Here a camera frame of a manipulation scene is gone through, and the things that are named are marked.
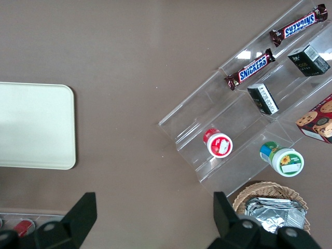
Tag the black small carton box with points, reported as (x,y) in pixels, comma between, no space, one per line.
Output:
(310,61)
(263,98)

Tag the red chocolate chip cookie box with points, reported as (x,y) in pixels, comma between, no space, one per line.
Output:
(320,119)

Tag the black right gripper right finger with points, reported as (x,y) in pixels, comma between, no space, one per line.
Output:
(228,223)

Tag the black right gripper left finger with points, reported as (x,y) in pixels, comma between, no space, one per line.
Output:
(75,220)

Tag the green lidded white jar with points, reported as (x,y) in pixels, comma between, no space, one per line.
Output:
(284,159)

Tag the clear acrylic stepped display shelf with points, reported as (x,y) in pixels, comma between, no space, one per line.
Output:
(233,124)

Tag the light tan wicker basket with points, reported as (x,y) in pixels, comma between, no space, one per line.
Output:
(262,190)

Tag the Snickers chocolate bar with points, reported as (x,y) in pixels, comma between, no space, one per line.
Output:
(298,25)
(251,69)

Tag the cream white plastic tray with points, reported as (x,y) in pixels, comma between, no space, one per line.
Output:
(36,127)

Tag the silver foil packets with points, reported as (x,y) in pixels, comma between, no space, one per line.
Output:
(275,214)

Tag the red lidded small jar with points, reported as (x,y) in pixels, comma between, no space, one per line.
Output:
(219,145)

